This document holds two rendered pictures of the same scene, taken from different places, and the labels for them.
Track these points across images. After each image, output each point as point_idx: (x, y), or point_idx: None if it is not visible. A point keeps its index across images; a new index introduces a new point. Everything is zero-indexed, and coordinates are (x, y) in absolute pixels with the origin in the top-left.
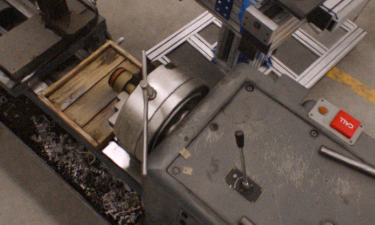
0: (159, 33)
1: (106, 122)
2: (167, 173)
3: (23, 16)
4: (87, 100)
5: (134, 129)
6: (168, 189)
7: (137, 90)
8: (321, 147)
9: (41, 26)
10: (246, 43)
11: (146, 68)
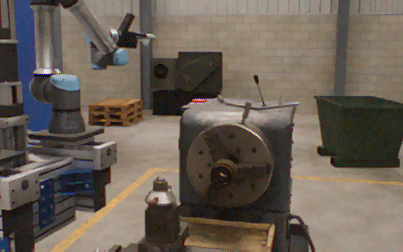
0: None
1: (246, 232)
2: (285, 112)
3: None
4: (236, 246)
5: (266, 140)
6: (291, 115)
7: (244, 126)
8: (222, 99)
9: None
10: (98, 192)
11: (211, 148)
